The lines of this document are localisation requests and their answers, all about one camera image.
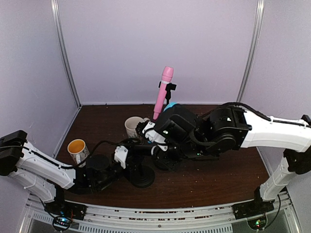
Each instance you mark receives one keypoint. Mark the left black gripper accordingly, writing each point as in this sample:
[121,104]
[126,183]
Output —
[132,158]

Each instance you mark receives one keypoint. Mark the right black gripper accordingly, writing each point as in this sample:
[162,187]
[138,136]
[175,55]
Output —
[142,127]

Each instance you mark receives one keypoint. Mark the taped base microphone stand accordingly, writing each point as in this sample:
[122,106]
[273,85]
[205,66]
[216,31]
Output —
[164,164]

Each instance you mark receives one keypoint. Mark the black microphone stand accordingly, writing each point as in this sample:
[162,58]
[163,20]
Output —
[136,173]
[169,88]

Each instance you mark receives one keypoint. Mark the blue toy microphone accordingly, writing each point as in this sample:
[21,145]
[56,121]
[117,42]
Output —
[170,105]

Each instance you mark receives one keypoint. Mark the pink toy microphone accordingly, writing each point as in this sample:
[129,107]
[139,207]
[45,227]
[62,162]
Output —
[166,78]

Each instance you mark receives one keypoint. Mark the black toy microphone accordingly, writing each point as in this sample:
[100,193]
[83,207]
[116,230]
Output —
[141,150]

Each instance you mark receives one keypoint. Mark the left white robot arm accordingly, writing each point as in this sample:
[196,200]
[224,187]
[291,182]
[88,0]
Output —
[48,178]

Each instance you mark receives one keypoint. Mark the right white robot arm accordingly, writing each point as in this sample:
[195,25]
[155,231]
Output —
[179,133]

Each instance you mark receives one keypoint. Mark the yellow inside cup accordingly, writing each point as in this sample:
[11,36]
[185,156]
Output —
[78,150]

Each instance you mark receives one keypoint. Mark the white ceramic mug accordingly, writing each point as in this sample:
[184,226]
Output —
[131,124]

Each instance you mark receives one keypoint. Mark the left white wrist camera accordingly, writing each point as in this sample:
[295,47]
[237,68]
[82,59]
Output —
[120,155]

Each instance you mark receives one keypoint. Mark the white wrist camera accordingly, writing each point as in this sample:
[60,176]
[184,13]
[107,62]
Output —
[151,135]
[120,155]

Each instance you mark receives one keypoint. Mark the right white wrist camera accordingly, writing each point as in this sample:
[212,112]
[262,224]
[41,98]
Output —
[151,135]

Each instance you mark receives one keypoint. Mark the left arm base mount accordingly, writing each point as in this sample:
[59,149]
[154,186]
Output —
[63,213]

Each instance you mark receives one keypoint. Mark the front aluminium rail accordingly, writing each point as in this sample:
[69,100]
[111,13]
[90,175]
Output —
[208,219]

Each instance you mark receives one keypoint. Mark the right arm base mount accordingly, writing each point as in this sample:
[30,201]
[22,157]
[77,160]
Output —
[255,211]

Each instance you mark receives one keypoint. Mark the left aluminium frame post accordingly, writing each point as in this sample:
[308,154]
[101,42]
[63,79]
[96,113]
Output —
[63,50]

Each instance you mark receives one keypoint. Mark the aluminium frame post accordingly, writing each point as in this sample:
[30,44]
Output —
[63,50]
[252,50]

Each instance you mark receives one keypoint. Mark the right aluminium frame post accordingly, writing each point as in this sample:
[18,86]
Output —
[252,50]

